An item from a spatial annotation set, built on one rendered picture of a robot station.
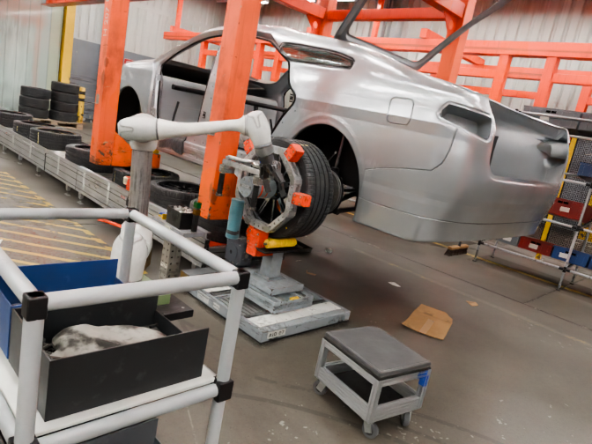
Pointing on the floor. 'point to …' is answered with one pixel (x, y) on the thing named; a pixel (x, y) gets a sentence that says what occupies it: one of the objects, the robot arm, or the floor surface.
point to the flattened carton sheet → (429, 321)
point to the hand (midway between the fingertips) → (275, 192)
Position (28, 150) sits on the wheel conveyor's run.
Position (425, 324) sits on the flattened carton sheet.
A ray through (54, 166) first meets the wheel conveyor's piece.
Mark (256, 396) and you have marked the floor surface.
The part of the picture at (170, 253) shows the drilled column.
